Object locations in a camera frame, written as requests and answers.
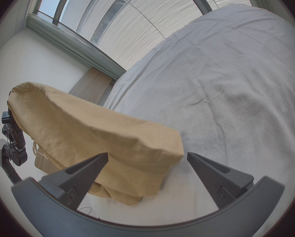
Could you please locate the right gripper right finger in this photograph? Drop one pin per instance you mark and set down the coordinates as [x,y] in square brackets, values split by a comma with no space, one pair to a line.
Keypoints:
[219,179]

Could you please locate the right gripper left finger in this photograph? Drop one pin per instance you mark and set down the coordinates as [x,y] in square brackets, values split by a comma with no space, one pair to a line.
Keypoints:
[76,181]

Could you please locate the tan shorts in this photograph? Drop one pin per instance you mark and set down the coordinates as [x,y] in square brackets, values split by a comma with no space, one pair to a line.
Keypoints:
[88,132]

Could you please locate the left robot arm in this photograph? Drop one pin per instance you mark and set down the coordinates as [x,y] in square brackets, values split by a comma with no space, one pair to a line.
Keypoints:
[16,154]

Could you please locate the bed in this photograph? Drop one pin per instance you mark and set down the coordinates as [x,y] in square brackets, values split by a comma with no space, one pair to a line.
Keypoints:
[224,95]

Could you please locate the window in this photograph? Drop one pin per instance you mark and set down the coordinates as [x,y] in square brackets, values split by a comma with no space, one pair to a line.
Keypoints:
[137,28]

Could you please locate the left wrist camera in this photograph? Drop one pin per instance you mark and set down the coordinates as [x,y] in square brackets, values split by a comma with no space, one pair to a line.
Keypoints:
[6,117]

